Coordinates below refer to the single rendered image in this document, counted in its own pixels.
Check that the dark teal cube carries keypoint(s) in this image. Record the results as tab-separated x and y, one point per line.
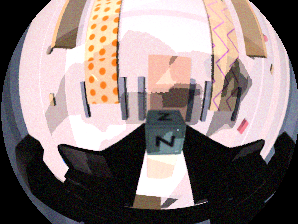
164	133

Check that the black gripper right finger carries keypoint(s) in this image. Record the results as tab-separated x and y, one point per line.
209	161

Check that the orange spotted flat strip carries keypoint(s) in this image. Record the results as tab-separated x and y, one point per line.
101	79

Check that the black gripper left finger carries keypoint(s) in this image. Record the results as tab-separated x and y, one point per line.
120	163

